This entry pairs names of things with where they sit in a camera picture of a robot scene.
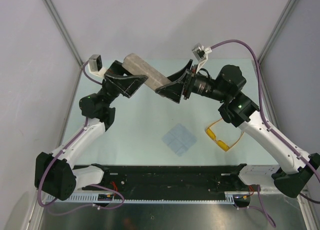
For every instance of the right aluminium side rail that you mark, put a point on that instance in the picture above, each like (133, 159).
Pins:
(266, 102)

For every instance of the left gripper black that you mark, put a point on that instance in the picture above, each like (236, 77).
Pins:
(127, 84)

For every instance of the aluminium frame crossbar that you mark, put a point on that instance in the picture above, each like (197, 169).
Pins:
(287, 188)

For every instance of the aluminium frame post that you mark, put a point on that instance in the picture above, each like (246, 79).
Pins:
(281, 22)
(53, 12)

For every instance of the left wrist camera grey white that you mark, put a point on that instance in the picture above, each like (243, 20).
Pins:
(95, 66)

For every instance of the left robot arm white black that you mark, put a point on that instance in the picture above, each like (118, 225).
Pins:
(54, 172)

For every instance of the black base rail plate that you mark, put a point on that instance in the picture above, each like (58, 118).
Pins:
(174, 183)

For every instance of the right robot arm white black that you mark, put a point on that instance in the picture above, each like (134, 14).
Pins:
(295, 166)

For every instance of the right aluminium frame post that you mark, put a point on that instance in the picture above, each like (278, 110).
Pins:
(281, 22)

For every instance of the left aluminium frame post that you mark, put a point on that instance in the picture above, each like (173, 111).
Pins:
(53, 12)

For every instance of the yellow sunglasses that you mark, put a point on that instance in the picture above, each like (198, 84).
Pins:
(224, 135)

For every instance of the light blue cleaning cloth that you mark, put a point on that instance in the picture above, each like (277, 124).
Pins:
(179, 139)

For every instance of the white slotted cable duct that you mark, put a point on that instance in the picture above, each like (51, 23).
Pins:
(97, 198)

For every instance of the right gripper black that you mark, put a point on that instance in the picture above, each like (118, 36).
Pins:
(173, 91)

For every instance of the grey glasses case green lining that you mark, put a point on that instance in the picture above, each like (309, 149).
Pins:
(137, 66)

